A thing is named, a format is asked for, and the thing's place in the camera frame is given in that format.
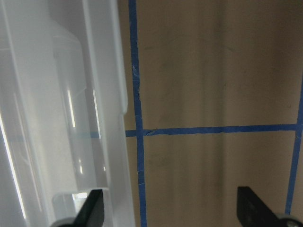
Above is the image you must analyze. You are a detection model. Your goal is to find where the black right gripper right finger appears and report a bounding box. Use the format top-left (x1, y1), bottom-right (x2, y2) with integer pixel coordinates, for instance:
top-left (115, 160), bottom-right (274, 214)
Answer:
top-left (237, 186), bottom-right (283, 227)

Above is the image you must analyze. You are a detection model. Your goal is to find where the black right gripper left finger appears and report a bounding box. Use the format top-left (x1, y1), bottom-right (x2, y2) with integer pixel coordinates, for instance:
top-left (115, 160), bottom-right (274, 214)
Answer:
top-left (71, 189), bottom-right (105, 227)

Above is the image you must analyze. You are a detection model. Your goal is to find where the clear plastic box lid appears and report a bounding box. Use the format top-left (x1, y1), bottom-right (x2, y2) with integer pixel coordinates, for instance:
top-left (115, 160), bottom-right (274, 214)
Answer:
top-left (0, 0), bottom-right (135, 227)

